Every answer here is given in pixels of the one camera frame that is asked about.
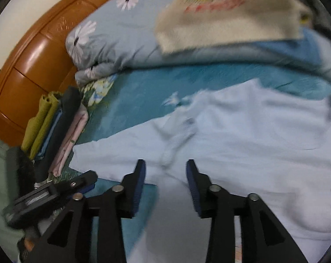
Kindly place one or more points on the wooden headboard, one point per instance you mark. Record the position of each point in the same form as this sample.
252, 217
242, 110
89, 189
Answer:
36, 60

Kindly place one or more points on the grey-blue daisy print quilt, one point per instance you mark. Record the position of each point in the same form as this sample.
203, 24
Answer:
118, 35

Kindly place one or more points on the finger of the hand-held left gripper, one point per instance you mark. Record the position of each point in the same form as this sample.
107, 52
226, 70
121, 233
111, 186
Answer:
82, 180

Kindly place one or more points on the olive green folded garment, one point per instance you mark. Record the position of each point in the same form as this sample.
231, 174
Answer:
40, 123

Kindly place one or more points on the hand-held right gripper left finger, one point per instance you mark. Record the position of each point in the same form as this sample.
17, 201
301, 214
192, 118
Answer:
139, 178

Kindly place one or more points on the beige printed blanket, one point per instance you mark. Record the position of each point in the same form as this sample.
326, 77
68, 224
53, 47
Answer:
225, 13

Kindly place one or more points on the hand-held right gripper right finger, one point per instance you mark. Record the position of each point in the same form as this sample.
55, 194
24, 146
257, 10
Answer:
192, 183

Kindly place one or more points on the stack of folded clothes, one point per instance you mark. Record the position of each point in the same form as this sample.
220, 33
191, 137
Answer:
62, 131

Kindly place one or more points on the blue folded garment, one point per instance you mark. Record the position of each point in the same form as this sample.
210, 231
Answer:
51, 131

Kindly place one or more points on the blue folded blanket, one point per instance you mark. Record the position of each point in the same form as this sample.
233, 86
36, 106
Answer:
291, 54

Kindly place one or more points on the pink folded garment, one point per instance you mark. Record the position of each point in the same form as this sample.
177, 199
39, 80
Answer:
72, 139

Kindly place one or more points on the dark fuzzy cloth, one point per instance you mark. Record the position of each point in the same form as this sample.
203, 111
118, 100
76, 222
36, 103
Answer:
20, 169

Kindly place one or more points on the light blue shirt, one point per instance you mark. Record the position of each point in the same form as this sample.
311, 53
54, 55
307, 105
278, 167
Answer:
236, 148

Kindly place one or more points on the green floral pillow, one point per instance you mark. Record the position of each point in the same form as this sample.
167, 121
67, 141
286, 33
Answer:
98, 90

